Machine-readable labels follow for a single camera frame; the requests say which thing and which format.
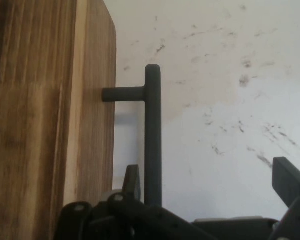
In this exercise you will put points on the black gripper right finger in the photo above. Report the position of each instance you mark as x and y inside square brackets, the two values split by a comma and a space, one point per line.
[297, 200]

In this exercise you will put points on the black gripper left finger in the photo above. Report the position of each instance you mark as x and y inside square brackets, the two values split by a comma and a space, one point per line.
[130, 215]

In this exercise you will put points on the brown wooden drawer cabinet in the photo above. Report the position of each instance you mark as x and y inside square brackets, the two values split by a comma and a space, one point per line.
[27, 125]

